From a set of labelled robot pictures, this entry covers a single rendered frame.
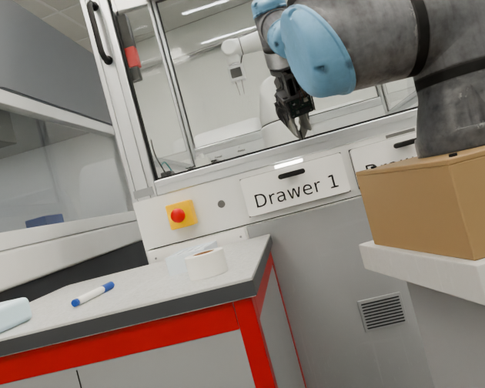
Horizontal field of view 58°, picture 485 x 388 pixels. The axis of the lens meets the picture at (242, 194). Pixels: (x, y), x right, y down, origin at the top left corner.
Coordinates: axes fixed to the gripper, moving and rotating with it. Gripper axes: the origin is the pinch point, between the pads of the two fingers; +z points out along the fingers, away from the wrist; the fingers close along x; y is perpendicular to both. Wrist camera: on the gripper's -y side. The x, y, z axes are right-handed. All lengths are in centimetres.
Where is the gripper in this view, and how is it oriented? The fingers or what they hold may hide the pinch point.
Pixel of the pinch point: (299, 133)
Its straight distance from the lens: 116.7
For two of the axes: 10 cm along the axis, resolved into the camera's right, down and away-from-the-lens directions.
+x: 9.3, -3.7, 0.1
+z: 3.0, 7.6, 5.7
